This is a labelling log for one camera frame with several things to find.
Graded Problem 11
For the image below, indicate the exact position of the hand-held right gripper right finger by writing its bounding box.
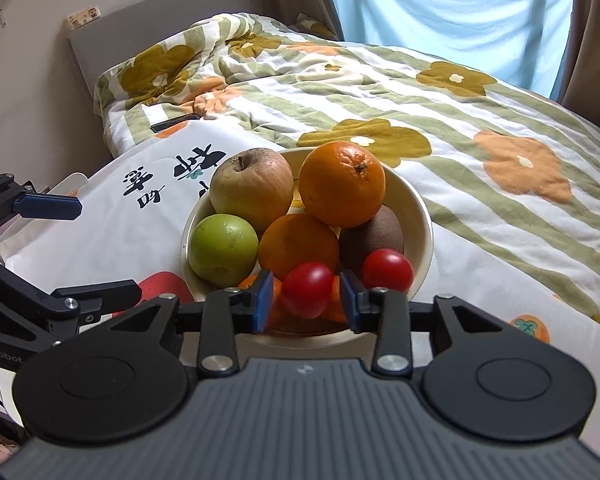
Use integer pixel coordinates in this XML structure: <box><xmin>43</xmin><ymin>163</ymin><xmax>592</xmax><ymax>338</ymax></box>
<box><xmin>339</xmin><ymin>269</ymin><xmax>506</xmax><ymax>379</ymax></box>

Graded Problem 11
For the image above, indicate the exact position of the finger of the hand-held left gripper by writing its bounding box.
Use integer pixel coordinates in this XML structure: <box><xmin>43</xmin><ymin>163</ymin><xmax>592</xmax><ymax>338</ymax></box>
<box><xmin>0</xmin><ymin>251</ymin><xmax>144</xmax><ymax>345</ymax></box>
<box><xmin>0</xmin><ymin>174</ymin><xmax>84</xmax><ymax>234</ymax></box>

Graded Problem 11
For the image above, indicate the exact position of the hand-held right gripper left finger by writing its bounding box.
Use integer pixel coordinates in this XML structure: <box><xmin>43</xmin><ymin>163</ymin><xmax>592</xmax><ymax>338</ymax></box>
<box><xmin>107</xmin><ymin>269</ymin><xmax>276</xmax><ymax>379</ymax></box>

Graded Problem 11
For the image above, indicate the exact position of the small mandarin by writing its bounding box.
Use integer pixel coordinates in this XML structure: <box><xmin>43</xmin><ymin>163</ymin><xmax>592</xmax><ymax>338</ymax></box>
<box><xmin>237</xmin><ymin>274</ymin><xmax>286</xmax><ymax>327</ymax></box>
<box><xmin>322</xmin><ymin>276</ymin><xmax>349</xmax><ymax>324</ymax></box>

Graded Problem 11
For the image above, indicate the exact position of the red cherry tomato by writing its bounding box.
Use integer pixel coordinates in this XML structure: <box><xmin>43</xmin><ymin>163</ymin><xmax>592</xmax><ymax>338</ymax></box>
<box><xmin>362</xmin><ymin>249</ymin><xmax>415</xmax><ymax>293</ymax></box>
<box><xmin>281</xmin><ymin>261</ymin><xmax>336</xmax><ymax>320</ymax></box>

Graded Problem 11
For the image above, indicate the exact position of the small green apple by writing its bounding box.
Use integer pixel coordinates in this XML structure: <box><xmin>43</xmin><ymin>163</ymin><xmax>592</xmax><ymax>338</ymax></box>
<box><xmin>188</xmin><ymin>213</ymin><xmax>260</xmax><ymax>287</ymax></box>

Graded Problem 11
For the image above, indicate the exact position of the medium orange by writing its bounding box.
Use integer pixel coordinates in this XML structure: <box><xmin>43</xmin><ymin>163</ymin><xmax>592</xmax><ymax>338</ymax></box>
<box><xmin>258</xmin><ymin>213</ymin><xmax>341</xmax><ymax>281</ymax></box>

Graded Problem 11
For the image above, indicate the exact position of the brown kiwi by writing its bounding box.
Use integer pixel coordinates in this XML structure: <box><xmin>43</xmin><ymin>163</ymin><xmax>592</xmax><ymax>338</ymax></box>
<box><xmin>339</xmin><ymin>205</ymin><xmax>405</xmax><ymax>273</ymax></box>

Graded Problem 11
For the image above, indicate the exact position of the white bowl with yellow print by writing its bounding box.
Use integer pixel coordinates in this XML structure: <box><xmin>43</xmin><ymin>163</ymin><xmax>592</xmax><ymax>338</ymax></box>
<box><xmin>180</xmin><ymin>147</ymin><xmax>435</xmax><ymax>346</ymax></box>

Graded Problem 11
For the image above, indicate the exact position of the large wrinkled red-yellow apple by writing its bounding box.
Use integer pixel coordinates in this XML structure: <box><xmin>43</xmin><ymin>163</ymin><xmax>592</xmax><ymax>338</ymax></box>
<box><xmin>210</xmin><ymin>147</ymin><xmax>295</xmax><ymax>235</ymax></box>

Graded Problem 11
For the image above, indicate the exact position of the large orange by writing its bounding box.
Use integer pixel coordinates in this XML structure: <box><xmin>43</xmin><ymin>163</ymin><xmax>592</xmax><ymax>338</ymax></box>
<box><xmin>298</xmin><ymin>141</ymin><xmax>387</xmax><ymax>228</ymax></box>

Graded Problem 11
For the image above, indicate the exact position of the white persimmon print cloth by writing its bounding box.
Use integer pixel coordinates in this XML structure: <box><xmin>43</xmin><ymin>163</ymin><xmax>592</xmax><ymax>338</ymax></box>
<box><xmin>0</xmin><ymin>122</ymin><xmax>600</xmax><ymax>461</ymax></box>

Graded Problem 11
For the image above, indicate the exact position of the black phone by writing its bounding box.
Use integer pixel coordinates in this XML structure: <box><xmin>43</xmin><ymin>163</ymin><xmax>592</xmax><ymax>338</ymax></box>
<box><xmin>150</xmin><ymin>112</ymin><xmax>198</xmax><ymax>134</ymax></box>

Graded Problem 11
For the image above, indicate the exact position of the grey bed headboard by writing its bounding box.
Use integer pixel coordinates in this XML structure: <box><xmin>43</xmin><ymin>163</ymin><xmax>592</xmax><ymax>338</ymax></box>
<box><xmin>69</xmin><ymin>0</ymin><xmax>261</xmax><ymax>116</ymax></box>

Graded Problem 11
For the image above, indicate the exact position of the floral striped blanket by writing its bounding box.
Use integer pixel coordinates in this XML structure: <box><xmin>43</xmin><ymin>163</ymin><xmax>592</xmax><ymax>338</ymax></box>
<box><xmin>94</xmin><ymin>12</ymin><xmax>600</xmax><ymax>336</ymax></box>

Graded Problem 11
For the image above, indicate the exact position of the printed tissue pack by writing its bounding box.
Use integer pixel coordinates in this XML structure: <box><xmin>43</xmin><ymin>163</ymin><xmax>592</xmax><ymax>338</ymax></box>
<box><xmin>66</xmin><ymin>6</ymin><xmax>102</xmax><ymax>28</ymax></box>

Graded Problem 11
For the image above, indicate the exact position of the light blue curtain cloth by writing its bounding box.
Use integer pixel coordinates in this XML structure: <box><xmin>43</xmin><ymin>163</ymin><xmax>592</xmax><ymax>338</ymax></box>
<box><xmin>320</xmin><ymin>0</ymin><xmax>576</xmax><ymax>103</ymax></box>

